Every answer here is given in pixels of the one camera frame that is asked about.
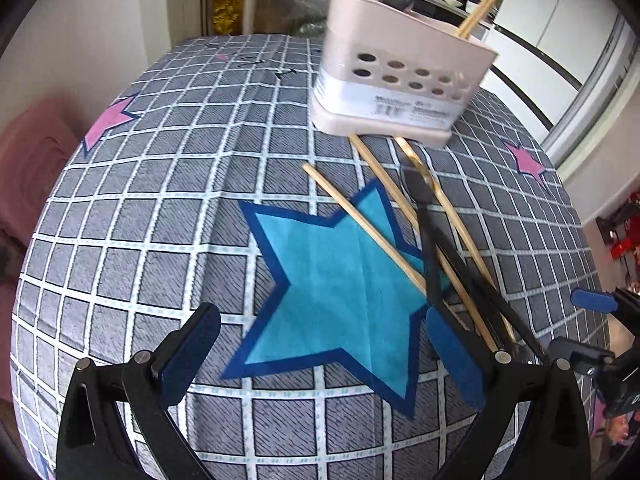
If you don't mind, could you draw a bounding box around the wooden chopstick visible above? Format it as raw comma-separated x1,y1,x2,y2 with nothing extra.
302,162,426,295
456,0,497,39
348,134,499,351
392,135,519,346

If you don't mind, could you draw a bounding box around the black handled utensil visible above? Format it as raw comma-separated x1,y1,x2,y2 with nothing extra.
400,166,550,364

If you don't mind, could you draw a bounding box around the person's right hand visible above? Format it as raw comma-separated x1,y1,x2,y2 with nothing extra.
605,411,639,446

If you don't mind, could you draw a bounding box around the grey checked star tablecloth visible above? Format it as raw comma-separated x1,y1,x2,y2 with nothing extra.
11,36,610,479

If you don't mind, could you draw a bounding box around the pink cushioned chair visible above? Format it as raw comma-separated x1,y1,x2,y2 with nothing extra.
0,98,82,261

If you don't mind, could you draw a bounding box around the beige plastic utensil holder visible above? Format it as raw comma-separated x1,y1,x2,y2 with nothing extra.
310,0,498,148

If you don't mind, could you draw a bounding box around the white refrigerator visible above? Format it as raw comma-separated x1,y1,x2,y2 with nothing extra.
484,0,618,142

